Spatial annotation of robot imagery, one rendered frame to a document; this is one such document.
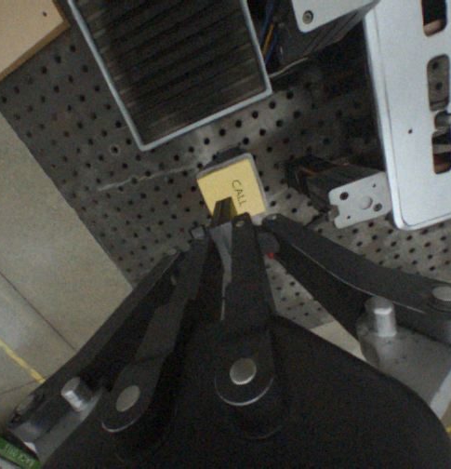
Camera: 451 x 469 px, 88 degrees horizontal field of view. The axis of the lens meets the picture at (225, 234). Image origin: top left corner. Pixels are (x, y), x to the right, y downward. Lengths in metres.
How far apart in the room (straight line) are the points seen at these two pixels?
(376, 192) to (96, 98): 0.71
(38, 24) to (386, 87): 0.77
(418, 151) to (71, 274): 1.98
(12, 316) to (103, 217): 1.85
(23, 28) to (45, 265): 1.54
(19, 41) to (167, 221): 0.57
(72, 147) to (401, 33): 0.78
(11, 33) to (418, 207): 0.98
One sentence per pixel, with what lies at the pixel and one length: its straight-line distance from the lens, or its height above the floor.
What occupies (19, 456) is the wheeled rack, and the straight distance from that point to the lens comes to 3.63.
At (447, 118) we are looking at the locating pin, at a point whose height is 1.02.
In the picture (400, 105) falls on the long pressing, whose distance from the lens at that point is 0.49.
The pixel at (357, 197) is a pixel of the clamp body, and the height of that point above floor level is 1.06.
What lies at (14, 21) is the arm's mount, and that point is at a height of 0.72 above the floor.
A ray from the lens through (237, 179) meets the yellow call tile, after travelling 0.26.
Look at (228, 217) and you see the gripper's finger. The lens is 0.15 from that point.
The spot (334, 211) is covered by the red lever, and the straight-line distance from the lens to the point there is 0.39.
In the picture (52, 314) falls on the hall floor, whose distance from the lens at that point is 2.37.
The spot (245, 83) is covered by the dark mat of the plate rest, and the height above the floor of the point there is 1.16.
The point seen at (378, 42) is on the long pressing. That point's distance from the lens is 0.48.
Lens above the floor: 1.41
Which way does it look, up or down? 68 degrees down
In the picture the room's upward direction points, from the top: 175 degrees counter-clockwise
